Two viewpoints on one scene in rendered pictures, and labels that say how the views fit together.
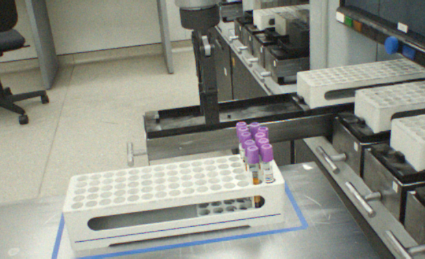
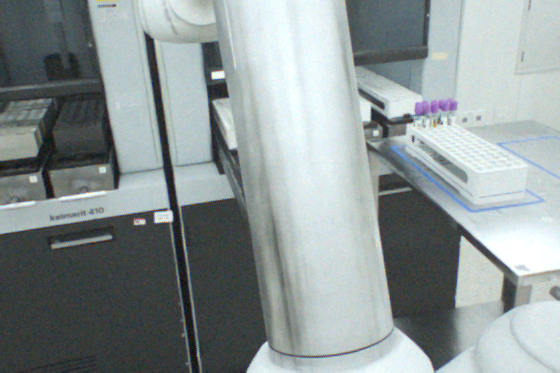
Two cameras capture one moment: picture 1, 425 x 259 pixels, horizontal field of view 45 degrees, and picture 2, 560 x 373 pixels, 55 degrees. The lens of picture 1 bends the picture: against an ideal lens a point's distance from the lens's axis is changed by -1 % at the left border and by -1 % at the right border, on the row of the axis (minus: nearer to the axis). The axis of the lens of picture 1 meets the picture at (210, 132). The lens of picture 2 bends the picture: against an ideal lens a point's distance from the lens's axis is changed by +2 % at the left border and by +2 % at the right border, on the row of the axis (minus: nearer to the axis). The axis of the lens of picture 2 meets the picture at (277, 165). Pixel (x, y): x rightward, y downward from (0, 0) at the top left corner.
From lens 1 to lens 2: 1.51 m
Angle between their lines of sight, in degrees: 86
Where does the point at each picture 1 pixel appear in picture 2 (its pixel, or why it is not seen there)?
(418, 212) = (400, 130)
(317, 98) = not seen: hidden behind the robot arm
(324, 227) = not seen: hidden behind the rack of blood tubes
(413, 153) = (364, 113)
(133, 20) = not seen: outside the picture
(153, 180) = (465, 147)
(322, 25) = (150, 102)
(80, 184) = (485, 170)
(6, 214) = (503, 237)
